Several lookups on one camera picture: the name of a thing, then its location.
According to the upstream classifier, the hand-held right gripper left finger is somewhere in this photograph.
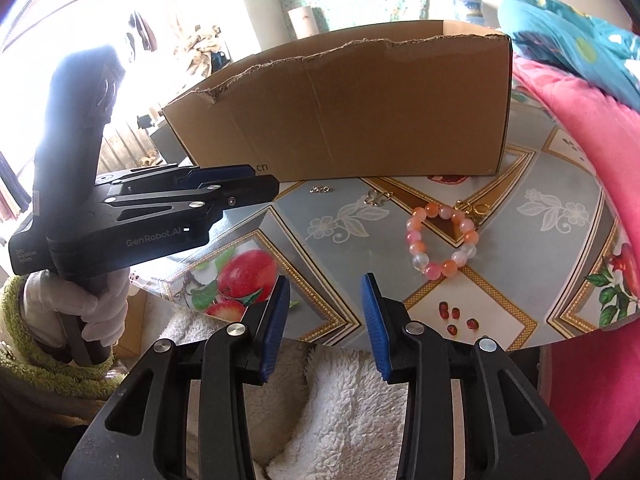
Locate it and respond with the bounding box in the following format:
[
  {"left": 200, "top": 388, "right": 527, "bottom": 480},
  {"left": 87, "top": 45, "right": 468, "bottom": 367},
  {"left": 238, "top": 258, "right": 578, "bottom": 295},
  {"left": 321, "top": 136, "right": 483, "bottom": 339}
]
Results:
[{"left": 62, "top": 275, "right": 292, "bottom": 480}]

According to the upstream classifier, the large cardboard box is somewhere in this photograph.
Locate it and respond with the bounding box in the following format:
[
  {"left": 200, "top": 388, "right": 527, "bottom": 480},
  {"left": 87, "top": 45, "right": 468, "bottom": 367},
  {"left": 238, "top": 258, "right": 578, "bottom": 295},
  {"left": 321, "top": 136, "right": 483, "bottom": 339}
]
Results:
[{"left": 161, "top": 19, "right": 513, "bottom": 182}]

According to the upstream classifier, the pink orange bead bracelet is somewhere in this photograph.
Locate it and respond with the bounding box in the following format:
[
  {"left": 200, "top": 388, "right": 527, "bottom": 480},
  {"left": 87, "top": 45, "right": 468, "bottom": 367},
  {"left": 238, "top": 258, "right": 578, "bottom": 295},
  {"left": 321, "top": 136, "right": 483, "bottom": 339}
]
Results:
[{"left": 406, "top": 202, "right": 481, "bottom": 281}]

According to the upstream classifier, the blue water jug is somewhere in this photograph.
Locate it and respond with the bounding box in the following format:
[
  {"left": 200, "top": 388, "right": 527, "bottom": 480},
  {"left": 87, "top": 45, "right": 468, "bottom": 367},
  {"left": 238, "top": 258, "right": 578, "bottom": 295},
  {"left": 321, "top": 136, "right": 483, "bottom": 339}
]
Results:
[{"left": 451, "top": 0, "right": 483, "bottom": 25}]

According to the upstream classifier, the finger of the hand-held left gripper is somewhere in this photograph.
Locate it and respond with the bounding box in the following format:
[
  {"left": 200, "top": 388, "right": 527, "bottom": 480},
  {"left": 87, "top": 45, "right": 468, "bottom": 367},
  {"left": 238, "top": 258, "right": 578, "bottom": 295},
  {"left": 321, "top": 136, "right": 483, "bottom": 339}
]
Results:
[
  {"left": 100, "top": 175, "right": 281, "bottom": 221},
  {"left": 95, "top": 164, "right": 256, "bottom": 196}
]

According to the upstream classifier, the blue pillow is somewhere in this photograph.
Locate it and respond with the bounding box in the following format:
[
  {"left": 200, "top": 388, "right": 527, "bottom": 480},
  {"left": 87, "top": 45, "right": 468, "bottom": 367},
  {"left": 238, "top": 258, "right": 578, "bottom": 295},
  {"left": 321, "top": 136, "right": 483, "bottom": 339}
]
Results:
[{"left": 497, "top": 0, "right": 640, "bottom": 106}]

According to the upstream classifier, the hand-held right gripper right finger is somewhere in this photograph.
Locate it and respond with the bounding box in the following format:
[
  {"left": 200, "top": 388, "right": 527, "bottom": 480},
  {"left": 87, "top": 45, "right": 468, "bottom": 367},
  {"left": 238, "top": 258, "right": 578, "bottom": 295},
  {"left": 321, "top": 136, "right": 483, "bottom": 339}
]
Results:
[{"left": 361, "top": 273, "right": 591, "bottom": 480}]

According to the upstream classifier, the beige blanket pile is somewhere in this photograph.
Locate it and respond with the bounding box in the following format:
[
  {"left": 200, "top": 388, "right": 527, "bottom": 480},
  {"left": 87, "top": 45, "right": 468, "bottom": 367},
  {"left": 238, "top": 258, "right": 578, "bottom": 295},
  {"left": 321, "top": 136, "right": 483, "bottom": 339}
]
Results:
[{"left": 175, "top": 25, "right": 226, "bottom": 81}]

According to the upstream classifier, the pink floral blanket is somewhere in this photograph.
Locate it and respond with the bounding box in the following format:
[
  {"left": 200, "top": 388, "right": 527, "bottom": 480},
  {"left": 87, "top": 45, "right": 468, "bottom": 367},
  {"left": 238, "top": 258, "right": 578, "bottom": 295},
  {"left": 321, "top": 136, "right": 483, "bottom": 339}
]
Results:
[{"left": 510, "top": 55, "right": 640, "bottom": 480}]

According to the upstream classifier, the person's left hand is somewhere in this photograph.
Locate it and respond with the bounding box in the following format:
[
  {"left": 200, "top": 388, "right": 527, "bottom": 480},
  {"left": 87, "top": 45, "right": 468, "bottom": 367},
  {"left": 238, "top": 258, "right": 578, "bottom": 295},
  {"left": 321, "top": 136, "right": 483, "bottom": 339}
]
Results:
[{"left": 20, "top": 267, "right": 131, "bottom": 348}]

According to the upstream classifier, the white paper roll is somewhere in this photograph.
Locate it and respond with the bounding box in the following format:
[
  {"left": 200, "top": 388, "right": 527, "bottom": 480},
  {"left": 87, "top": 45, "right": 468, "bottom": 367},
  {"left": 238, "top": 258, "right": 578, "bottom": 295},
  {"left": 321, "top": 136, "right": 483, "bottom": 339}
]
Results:
[{"left": 287, "top": 6, "right": 318, "bottom": 41}]

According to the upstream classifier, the dark hanging jacket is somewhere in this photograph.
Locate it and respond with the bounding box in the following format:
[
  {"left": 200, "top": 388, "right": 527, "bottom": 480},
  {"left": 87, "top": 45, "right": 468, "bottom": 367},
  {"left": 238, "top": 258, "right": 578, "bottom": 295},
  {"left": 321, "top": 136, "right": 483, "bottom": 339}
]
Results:
[{"left": 127, "top": 10, "right": 156, "bottom": 51}]

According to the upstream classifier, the fruit pattern tablecloth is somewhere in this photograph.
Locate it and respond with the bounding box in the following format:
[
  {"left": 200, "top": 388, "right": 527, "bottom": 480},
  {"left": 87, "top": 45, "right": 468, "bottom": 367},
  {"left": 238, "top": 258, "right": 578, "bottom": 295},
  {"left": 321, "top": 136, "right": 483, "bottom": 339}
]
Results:
[{"left": 127, "top": 75, "right": 640, "bottom": 348}]

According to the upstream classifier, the grey cabinet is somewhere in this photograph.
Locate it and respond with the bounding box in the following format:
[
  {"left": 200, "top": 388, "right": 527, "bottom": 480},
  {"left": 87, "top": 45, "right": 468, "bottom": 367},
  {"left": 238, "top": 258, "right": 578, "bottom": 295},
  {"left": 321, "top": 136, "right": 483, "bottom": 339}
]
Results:
[{"left": 150, "top": 122, "right": 193, "bottom": 166}]

